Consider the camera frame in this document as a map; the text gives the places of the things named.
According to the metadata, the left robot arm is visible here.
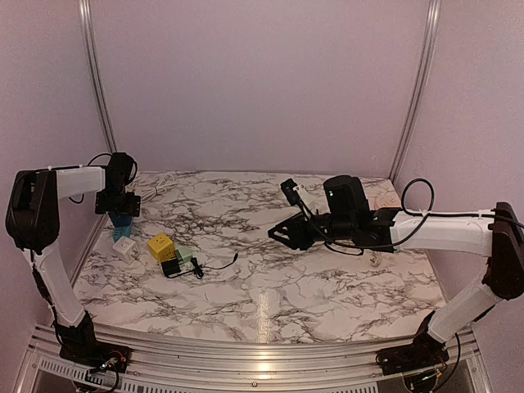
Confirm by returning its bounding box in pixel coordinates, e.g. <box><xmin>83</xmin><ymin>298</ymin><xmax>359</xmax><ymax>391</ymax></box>
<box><xmin>6</xmin><ymin>152</ymin><xmax>141</xmax><ymax>328</ymax></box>

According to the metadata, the teal power strip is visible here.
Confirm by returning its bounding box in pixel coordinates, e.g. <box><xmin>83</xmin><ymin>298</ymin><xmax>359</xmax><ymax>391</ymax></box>
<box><xmin>113</xmin><ymin>224</ymin><xmax>133</xmax><ymax>242</ymax></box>

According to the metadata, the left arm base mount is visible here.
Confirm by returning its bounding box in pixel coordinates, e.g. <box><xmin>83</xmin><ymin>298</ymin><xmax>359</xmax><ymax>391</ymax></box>
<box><xmin>53</xmin><ymin>313</ymin><xmax>131</xmax><ymax>373</ymax></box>

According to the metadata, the white cube socket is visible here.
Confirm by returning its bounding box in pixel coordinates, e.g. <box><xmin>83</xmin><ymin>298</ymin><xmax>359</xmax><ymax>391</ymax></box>
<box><xmin>112</xmin><ymin>236</ymin><xmax>140</xmax><ymax>264</ymax></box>

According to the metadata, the front aluminium rail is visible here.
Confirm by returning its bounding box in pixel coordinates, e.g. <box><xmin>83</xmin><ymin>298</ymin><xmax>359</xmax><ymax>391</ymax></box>
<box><xmin>11</xmin><ymin>324</ymin><xmax>495</xmax><ymax>392</ymax></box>

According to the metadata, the green plug adapter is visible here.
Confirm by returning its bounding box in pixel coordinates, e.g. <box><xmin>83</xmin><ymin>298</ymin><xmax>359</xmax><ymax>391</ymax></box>
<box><xmin>175</xmin><ymin>246</ymin><xmax>193</xmax><ymax>266</ymax></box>

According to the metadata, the black power adapter with cable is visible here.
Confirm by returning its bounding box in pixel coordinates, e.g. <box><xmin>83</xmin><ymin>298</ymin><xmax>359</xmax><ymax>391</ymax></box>
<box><xmin>160</xmin><ymin>253</ymin><xmax>239</xmax><ymax>279</ymax></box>

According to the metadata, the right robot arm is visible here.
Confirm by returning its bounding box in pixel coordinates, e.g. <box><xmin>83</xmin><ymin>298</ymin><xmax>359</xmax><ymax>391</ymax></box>
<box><xmin>268</xmin><ymin>175</ymin><xmax>523</xmax><ymax>367</ymax></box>

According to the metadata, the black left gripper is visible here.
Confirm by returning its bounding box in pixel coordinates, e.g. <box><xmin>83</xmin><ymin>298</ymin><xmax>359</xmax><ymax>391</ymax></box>
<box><xmin>94</xmin><ymin>184</ymin><xmax>139</xmax><ymax>216</ymax></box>

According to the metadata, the aluminium frame post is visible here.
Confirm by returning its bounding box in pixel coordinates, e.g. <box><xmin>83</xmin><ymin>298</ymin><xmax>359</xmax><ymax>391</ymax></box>
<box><xmin>77</xmin><ymin>0</ymin><xmax>126</xmax><ymax>181</ymax></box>
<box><xmin>388</xmin><ymin>0</ymin><xmax>442</xmax><ymax>183</ymax></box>

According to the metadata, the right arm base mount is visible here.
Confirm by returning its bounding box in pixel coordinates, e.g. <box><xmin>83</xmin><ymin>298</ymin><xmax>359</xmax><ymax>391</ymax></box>
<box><xmin>375</xmin><ymin>311</ymin><xmax>449</xmax><ymax>375</ymax></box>

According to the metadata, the white power strip cable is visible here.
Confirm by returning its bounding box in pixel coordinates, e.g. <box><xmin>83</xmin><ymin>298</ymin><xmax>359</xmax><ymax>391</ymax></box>
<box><xmin>129</xmin><ymin>174</ymin><xmax>175</xmax><ymax>201</ymax></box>

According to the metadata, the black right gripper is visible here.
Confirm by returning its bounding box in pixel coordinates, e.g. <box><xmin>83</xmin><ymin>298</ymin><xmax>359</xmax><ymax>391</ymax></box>
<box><xmin>267</xmin><ymin>210</ymin><xmax>355</xmax><ymax>251</ymax></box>

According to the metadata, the pink round power strip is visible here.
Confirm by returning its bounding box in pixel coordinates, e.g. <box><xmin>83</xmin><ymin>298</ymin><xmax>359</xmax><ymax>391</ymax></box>
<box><xmin>374</xmin><ymin>192</ymin><xmax>401</xmax><ymax>209</ymax></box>

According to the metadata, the right aluminium frame post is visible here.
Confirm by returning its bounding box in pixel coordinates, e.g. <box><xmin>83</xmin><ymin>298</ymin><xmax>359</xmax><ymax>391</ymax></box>
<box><xmin>388</xmin><ymin>0</ymin><xmax>442</xmax><ymax>183</ymax></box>

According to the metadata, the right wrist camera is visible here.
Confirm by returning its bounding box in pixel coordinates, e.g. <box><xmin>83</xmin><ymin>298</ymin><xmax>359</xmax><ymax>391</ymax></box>
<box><xmin>280</xmin><ymin>178</ymin><xmax>309</xmax><ymax>207</ymax></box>

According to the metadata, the left aluminium frame post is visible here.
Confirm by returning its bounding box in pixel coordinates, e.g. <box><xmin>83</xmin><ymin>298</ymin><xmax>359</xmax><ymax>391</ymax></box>
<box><xmin>77</xmin><ymin>0</ymin><xmax>126</xmax><ymax>181</ymax></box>

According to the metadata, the yellow cube socket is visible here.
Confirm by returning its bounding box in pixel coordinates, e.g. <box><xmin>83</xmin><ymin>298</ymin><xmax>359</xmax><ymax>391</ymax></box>
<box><xmin>147</xmin><ymin>233</ymin><xmax>175</xmax><ymax>263</ymax></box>

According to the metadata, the blue cube socket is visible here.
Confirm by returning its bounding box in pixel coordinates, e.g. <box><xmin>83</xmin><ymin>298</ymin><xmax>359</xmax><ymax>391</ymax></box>
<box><xmin>109</xmin><ymin>212</ymin><xmax>133</xmax><ymax>228</ymax></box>

